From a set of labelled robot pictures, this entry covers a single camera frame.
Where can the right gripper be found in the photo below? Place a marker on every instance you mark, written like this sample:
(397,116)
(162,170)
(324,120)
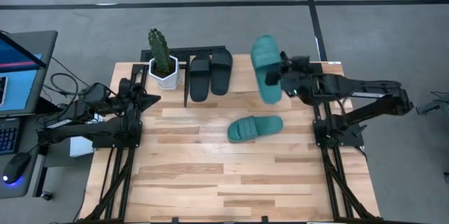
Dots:
(298,76)

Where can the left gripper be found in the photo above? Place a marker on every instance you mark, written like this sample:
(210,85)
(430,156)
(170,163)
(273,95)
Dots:
(129,94)

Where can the teal rubber slide sandal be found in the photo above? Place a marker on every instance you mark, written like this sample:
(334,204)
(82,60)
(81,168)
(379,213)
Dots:
(261,127)
(263,55)

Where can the black rubber slide sandal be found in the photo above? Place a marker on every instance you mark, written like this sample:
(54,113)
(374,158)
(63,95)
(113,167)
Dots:
(221,80)
(200,83)

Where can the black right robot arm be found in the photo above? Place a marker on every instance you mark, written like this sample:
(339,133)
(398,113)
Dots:
(368,87)

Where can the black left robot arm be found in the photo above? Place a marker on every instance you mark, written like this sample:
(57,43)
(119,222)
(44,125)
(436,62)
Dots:
(87,129)

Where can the wooden shelf with black legs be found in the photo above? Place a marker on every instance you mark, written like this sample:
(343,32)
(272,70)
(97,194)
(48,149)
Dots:
(242,76)

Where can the white hexagonal plant pot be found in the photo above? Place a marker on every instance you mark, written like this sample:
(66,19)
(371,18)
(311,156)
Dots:
(168,81)

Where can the white box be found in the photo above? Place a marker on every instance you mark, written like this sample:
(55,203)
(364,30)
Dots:
(80,148)

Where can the black table clamp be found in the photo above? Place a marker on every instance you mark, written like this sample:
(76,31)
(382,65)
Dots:
(174,220)
(264,219)

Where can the grey laptop with blue screen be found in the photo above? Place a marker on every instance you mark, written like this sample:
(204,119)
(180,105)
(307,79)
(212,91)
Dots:
(21,87)

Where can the black caster wheel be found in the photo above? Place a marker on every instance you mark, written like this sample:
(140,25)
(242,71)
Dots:
(46,196)

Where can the black keyboard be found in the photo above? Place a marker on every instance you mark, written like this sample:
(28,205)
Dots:
(8,139)

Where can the grey desk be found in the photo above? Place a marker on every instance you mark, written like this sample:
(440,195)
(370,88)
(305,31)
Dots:
(29,189)

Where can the black computer mouse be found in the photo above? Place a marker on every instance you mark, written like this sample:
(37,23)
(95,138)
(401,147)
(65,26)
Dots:
(15,168)

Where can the dark grey stand part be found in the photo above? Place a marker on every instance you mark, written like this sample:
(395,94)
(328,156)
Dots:
(435,106)

